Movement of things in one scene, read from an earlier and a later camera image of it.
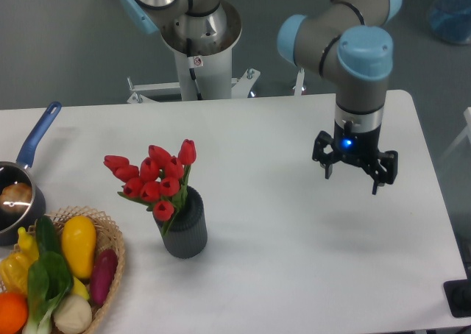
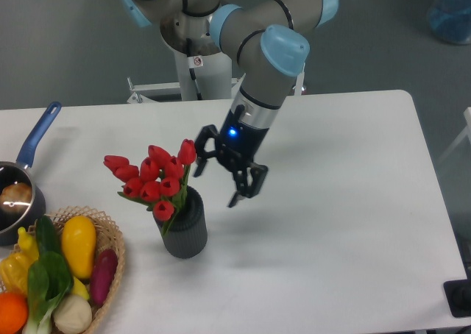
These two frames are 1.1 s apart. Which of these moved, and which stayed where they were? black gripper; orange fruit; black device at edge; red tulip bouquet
Moved: black gripper
Stayed: orange fruit; red tulip bouquet; black device at edge
